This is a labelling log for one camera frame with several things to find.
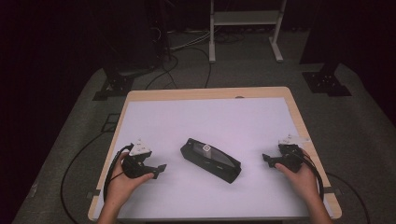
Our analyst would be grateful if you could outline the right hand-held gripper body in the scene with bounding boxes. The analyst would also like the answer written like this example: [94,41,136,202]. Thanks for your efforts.
[274,133,312,174]

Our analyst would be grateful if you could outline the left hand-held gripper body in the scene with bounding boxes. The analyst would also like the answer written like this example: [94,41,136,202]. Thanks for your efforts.
[120,138,159,179]

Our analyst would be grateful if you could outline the black pencil case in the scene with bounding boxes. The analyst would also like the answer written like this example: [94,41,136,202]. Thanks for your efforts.
[179,137,243,185]

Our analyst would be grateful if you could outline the person's left hand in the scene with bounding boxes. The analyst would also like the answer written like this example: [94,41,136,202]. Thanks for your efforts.
[106,152,155,208]

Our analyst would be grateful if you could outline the person's right hand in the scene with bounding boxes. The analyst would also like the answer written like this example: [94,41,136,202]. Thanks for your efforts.
[274,149,319,204]

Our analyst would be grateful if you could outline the white table mat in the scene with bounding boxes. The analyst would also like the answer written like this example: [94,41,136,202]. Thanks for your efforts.
[92,97,332,219]

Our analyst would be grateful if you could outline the black stand base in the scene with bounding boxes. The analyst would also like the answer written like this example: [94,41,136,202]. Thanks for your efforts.
[92,66,134,102]
[302,63,353,97]

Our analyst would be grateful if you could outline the wooden table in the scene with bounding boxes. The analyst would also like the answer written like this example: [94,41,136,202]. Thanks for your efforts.
[87,86,343,222]

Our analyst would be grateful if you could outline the white metal stand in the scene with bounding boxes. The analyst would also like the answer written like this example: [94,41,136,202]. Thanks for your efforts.
[208,0,288,64]

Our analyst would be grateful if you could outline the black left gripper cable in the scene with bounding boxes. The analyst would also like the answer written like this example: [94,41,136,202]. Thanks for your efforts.
[103,143,134,202]

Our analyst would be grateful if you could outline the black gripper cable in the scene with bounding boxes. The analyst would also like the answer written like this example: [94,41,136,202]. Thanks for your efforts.
[297,150,325,202]
[103,143,134,202]

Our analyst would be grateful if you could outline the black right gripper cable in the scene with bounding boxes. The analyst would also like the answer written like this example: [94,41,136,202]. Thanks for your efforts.
[297,150,325,202]

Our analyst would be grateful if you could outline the black floor cable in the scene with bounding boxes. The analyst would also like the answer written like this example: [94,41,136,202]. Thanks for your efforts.
[144,54,180,91]
[326,172,372,224]
[174,46,213,90]
[60,132,108,224]

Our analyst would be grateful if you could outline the white floor cables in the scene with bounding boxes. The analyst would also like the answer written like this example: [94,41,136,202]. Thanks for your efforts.
[169,30,213,51]

